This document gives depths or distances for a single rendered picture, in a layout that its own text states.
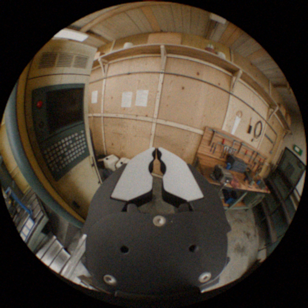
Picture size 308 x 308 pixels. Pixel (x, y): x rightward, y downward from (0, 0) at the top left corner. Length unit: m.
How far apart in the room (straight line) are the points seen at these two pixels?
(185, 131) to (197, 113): 0.37
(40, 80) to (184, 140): 1.92
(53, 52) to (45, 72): 0.17
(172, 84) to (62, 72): 1.42
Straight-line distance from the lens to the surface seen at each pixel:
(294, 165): 3.68
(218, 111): 1.69
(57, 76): 0.83
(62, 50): 0.92
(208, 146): 1.66
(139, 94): 1.68
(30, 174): 0.33
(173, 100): 1.54
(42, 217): 1.05
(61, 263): 1.12
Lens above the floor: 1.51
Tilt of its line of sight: 32 degrees down
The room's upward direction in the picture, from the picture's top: 9 degrees clockwise
